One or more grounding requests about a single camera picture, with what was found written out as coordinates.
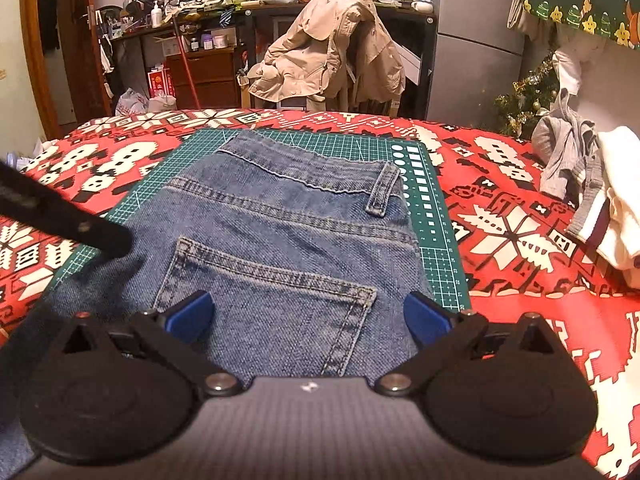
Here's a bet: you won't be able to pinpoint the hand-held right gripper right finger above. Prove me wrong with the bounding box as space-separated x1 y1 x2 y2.
374 290 571 398

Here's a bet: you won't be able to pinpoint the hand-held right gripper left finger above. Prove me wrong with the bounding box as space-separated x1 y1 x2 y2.
49 290 244 398

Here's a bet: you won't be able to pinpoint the white flat box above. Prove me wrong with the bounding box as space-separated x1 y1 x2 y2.
397 47 424 86

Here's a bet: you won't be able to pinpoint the white hanging garment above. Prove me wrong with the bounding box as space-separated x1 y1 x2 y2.
549 34 589 96

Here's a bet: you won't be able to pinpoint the wooden door frame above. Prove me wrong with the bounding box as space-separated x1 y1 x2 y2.
19 0 114 141

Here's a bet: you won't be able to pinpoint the beige jacket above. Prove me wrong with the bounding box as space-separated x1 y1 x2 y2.
247 0 407 106

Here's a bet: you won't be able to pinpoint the grey refrigerator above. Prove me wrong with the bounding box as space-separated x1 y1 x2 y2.
424 0 529 129

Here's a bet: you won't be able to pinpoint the pale wooden chair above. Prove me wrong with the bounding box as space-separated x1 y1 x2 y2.
239 74 401 116

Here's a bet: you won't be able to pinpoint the white printed plastic bag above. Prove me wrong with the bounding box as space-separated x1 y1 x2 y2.
114 87 151 116

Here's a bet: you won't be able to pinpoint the grey knit garment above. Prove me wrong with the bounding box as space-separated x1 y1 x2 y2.
530 87 609 239

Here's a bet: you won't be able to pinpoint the blue denim shorts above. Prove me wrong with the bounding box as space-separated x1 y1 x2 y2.
0 129 436 467

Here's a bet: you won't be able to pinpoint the wooden drawer cabinet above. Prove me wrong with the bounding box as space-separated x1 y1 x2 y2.
164 47 241 110

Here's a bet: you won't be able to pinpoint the red carton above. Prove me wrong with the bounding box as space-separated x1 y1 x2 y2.
146 64 177 99

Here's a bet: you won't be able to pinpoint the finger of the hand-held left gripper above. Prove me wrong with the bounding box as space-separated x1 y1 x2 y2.
0 159 134 261

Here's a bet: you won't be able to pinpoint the black desk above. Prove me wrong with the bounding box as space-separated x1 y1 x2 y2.
107 0 439 121

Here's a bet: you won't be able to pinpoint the red broom handle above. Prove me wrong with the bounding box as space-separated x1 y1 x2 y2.
169 17 204 110

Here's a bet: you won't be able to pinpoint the white knit sweater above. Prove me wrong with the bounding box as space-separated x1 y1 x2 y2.
567 124 640 276

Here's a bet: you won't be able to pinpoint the small Christmas tree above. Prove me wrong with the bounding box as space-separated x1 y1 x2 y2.
494 52 561 139

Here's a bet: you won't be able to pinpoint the red patterned blanket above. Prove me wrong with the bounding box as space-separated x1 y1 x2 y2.
0 108 640 480

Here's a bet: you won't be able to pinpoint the green cutting mat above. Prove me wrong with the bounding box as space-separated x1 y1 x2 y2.
47 127 474 314

